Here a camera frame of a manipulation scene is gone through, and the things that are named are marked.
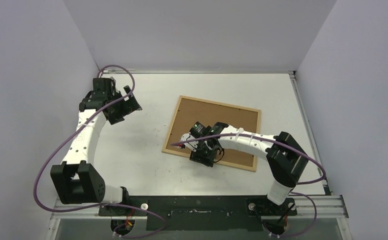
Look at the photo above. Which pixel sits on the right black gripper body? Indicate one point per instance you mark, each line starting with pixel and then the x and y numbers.
pixel 202 156

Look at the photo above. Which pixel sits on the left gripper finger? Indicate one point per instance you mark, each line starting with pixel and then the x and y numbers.
pixel 130 104
pixel 115 117

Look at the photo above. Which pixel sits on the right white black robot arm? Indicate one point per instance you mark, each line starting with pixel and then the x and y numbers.
pixel 285 157

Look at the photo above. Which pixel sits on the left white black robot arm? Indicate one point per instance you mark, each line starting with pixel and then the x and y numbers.
pixel 75 179

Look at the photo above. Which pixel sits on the light wooden picture frame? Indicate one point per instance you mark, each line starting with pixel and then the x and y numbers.
pixel 190 110

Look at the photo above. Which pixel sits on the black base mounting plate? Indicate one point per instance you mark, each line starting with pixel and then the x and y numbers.
pixel 204 213

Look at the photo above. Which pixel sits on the aluminium front rail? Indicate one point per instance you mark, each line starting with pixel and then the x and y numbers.
pixel 320 206

